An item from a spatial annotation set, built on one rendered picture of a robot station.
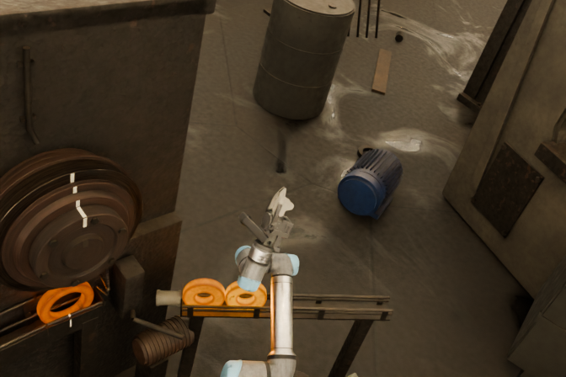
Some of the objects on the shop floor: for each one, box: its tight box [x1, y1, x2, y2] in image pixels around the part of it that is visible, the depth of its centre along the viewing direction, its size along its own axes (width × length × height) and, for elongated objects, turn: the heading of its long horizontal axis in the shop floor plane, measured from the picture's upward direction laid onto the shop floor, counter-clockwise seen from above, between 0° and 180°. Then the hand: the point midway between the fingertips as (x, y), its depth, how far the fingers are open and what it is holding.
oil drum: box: [253, 0, 355, 119], centre depth 452 cm, size 59×59×89 cm
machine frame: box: [0, 0, 217, 377], centre depth 217 cm, size 73×108×176 cm
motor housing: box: [132, 315, 195, 377], centre depth 244 cm, size 13×22×54 cm, turn 113°
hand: (281, 190), depth 195 cm, fingers closed
